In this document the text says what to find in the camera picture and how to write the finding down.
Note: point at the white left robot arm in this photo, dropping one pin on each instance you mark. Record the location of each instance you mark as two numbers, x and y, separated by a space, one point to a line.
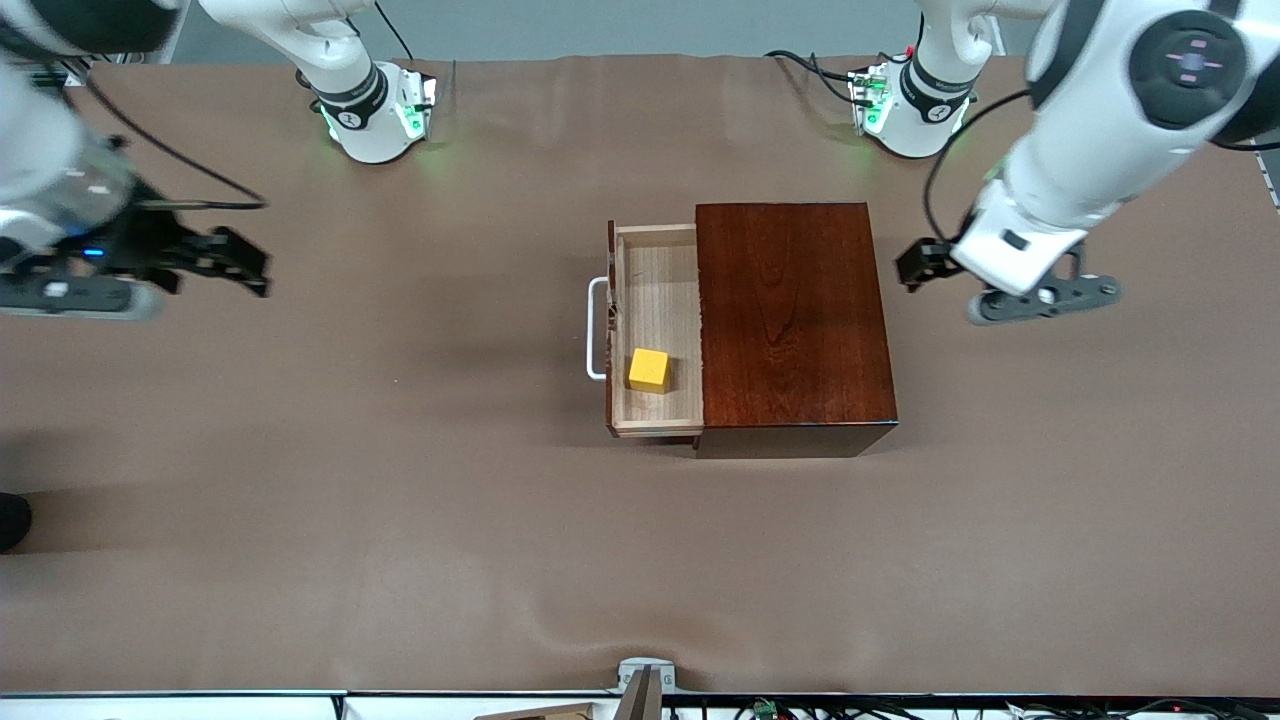
1090 130

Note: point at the light wooden drawer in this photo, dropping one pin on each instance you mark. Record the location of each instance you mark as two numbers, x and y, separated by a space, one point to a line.
660 290

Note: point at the dark red-brown wooden cabinet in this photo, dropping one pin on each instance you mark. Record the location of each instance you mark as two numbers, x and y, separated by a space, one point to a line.
800 320

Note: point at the grey metal camera bracket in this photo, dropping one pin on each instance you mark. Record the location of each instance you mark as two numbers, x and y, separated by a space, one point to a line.
645 672

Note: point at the brown table cover cloth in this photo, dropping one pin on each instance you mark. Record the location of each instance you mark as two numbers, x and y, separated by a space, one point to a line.
400 550

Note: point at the yellow wooden block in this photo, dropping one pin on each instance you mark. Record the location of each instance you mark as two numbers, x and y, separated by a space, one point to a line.
649 370

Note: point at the black round object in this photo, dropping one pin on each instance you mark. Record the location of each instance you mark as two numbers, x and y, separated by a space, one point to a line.
12 522

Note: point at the tan wooden board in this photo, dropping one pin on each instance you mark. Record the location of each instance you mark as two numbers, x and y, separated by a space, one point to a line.
550 713

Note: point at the small green circuit board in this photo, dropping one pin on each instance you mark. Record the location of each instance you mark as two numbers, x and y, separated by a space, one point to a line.
765 708

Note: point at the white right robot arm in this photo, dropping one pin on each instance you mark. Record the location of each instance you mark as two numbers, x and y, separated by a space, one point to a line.
350 100

